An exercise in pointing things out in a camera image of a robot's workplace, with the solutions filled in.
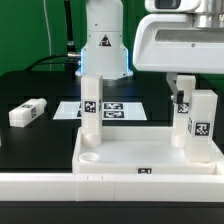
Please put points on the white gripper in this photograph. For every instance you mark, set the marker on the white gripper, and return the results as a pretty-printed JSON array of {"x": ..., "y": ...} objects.
[{"x": 169, "y": 43}]

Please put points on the white desk top tray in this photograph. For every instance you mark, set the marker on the white desk top tray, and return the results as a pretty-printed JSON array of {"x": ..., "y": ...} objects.
[{"x": 140, "y": 150}]

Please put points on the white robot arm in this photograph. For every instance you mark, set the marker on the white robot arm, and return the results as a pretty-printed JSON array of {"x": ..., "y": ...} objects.
[{"x": 104, "y": 53}]

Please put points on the marker tag sheet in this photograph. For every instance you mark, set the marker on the marker tag sheet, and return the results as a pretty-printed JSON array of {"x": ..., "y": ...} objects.
[{"x": 110, "y": 111}]

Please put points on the white L-shaped fence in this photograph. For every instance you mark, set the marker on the white L-shaped fence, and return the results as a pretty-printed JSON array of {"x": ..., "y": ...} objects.
[{"x": 110, "y": 187}]

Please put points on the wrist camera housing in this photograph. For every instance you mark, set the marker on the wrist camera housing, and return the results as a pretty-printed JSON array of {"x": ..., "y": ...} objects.
[{"x": 168, "y": 6}]

